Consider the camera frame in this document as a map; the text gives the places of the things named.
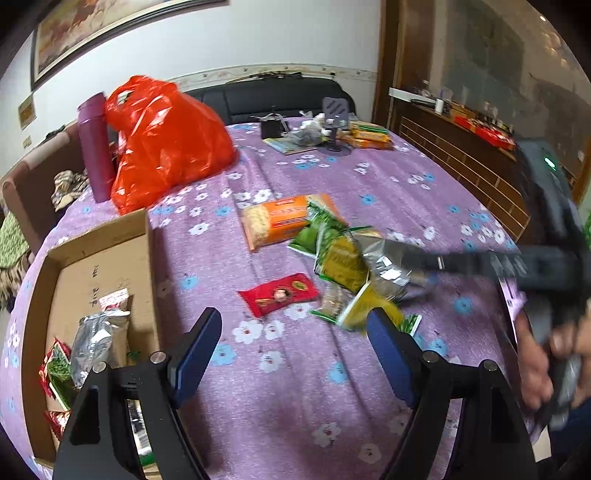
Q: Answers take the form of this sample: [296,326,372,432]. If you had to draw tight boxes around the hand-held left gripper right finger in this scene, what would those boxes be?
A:
[367,308,540,480]

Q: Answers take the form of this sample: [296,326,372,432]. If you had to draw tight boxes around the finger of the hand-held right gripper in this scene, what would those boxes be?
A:
[383,240,529,283]

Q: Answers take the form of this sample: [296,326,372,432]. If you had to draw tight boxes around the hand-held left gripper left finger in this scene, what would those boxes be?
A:
[52,307,223,480]

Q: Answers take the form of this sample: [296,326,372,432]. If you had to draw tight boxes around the cardboard box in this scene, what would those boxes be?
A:
[21,209,162,472]

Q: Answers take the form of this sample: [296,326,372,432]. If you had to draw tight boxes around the large orange cracker packet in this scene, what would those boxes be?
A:
[240,194,345,252]

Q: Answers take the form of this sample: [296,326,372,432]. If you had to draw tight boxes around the person's right hand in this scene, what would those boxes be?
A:
[515,318,591,412]

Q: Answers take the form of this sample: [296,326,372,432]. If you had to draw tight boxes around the small beige snack packet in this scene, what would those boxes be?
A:
[311,284,352,324]

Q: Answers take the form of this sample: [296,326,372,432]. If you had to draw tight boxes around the floral purple tablecloth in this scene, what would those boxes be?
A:
[0,122,555,480]

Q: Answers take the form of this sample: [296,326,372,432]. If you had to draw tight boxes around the wooden sideboard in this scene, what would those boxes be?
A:
[388,85,578,241]

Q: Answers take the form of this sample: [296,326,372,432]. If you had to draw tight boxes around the red-white small packet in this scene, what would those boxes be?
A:
[99,288,130,312]

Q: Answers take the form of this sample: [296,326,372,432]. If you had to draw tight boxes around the silver foil snack packet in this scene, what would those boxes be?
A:
[70,310,131,388]

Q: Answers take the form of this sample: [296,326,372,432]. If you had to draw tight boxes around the yellow-green patterned snack packet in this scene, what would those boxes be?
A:
[314,231,370,291]

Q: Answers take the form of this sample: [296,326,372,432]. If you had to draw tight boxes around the red flat box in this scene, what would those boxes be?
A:
[455,115,515,149]

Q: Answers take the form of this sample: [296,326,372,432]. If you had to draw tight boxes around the green-red snack packet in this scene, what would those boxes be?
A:
[39,339,80,411]

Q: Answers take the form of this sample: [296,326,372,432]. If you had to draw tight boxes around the red patterned snack packet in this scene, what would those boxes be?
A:
[44,408,71,439]

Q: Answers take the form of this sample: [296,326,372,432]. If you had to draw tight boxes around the green snack packet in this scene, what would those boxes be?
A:
[288,208,352,259]

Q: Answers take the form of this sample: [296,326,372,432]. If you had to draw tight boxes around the slim orange biscuit packet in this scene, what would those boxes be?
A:
[341,134,394,151]

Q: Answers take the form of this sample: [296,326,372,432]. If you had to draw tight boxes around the green-striped biscuit packet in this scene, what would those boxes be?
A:
[346,121,391,137]

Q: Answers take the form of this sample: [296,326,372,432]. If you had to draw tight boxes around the brown patterned blanket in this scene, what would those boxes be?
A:
[0,265,29,306]

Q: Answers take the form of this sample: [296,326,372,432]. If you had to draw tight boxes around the grey phone stand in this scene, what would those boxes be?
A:
[321,96,354,155]

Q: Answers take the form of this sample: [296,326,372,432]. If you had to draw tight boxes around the clear plastic bag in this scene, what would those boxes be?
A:
[288,127,324,146]

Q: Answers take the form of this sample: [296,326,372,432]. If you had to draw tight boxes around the white plastic pieces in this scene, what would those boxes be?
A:
[298,111,329,134]

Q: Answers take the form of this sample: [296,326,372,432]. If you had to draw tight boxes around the beige patterned clothing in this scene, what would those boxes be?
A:
[51,170,88,210]

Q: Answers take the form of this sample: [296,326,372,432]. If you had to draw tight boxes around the red plastic bag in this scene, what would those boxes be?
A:
[105,75,238,215]

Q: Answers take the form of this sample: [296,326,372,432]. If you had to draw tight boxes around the green patterned cloth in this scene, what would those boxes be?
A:
[0,215,31,268]

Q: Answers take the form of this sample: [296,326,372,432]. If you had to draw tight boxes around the thin booklet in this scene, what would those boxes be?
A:
[263,136,324,156]

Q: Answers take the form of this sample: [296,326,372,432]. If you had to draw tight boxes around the purple thermos bottle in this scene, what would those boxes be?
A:
[77,92,116,203]

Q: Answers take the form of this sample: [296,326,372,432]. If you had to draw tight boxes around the small black box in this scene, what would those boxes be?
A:
[261,114,289,139]

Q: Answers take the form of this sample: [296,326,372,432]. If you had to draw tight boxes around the brown armchair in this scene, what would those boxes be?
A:
[2,122,88,252]

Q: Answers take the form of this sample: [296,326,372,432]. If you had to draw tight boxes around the black leather sofa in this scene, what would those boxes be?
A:
[185,78,358,127]

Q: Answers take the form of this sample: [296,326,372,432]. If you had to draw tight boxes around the brown wooden door frame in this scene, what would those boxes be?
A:
[374,0,416,134]

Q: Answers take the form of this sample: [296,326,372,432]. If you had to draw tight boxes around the small wall plaque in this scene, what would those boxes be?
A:
[18,95,37,125]

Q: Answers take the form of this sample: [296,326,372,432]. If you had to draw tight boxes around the framed wall painting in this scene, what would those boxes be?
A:
[30,0,229,90]

